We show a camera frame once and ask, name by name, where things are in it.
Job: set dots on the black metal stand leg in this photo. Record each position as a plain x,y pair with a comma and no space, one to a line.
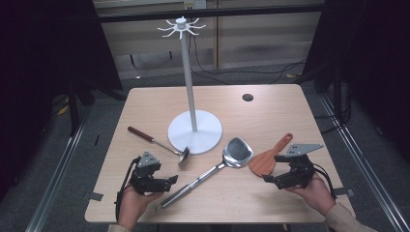
73,109

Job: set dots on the white wall socket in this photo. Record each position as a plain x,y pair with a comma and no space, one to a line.
196,4

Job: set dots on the black horizontal bar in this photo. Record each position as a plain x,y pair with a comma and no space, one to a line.
225,12

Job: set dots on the aluminium floor rail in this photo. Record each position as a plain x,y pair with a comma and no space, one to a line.
364,167
54,180

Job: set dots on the person's left hand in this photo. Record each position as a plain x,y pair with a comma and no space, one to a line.
132,206

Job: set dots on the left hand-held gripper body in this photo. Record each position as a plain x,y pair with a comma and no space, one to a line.
145,180

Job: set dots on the steel spatula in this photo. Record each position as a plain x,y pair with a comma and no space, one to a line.
237,153

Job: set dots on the black curtain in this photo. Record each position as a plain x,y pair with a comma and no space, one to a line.
370,48
48,64

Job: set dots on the black round table grommet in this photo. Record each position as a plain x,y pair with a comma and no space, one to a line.
247,97

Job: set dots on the orange rice paddle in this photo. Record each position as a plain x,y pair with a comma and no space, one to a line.
262,162

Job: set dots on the white utensil stand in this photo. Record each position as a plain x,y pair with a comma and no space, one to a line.
195,132

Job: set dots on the grey tape piece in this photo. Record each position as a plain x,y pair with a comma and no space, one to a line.
95,196
345,192

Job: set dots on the person's right hand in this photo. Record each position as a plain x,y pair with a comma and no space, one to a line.
317,195

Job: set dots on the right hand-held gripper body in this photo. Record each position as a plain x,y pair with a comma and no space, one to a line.
299,174

